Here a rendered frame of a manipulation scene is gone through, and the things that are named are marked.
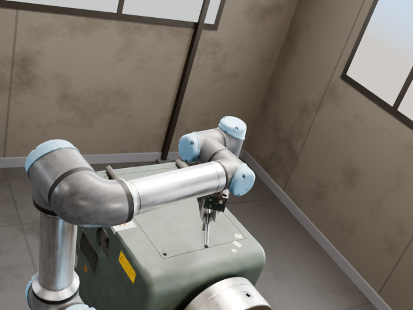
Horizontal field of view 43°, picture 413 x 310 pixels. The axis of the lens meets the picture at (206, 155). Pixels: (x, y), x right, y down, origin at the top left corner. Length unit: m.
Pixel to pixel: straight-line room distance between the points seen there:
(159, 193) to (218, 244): 0.69
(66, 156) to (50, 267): 0.31
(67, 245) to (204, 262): 0.57
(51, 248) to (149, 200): 0.28
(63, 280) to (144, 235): 0.45
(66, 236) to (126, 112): 2.97
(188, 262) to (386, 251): 2.35
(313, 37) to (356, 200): 1.33
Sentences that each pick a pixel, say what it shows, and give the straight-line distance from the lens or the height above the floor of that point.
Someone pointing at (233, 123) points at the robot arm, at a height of 1.76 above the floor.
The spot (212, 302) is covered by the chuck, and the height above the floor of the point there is 1.21.
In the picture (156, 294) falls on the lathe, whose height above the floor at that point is 1.21.
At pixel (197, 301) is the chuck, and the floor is 1.19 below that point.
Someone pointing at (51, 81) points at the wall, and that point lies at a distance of 3.84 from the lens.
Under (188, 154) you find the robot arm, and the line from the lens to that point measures 1.33.
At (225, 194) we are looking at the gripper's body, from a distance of 1.49.
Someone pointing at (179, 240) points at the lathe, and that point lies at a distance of 1.75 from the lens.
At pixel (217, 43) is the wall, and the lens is 4.21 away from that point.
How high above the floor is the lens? 2.35
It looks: 29 degrees down
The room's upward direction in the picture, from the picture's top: 18 degrees clockwise
